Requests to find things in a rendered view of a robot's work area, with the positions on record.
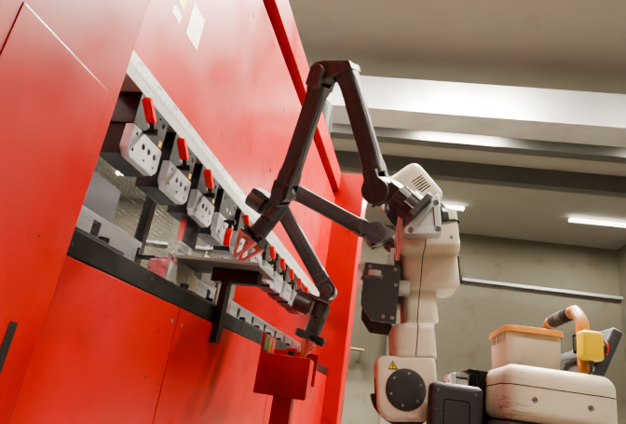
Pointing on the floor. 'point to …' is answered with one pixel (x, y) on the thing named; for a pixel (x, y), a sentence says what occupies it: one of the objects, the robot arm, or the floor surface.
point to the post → (144, 223)
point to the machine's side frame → (254, 297)
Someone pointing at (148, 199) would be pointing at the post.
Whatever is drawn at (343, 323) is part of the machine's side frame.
